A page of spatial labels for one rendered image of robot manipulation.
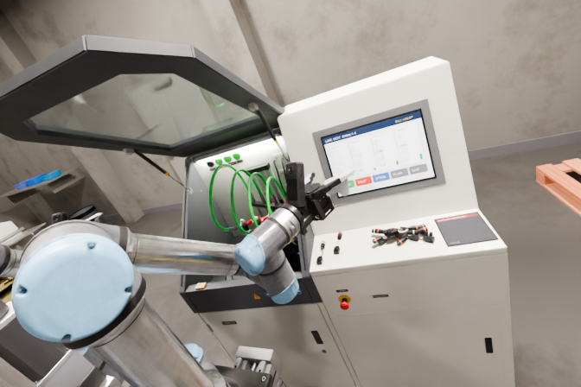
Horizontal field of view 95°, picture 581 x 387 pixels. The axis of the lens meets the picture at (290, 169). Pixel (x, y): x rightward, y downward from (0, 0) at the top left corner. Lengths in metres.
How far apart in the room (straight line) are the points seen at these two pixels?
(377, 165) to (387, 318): 0.66
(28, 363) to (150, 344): 0.38
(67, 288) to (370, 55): 3.05
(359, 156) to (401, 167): 0.18
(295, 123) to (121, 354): 0.96
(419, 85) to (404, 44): 2.02
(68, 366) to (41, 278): 0.49
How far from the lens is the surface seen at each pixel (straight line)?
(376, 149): 1.17
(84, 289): 0.44
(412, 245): 1.16
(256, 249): 0.58
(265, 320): 1.50
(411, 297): 1.27
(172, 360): 0.56
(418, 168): 1.21
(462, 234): 1.19
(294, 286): 0.68
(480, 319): 1.41
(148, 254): 0.61
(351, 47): 3.18
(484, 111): 3.48
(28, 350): 0.85
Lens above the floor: 1.79
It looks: 22 degrees down
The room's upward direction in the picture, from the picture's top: 22 degrees counter-clockwise
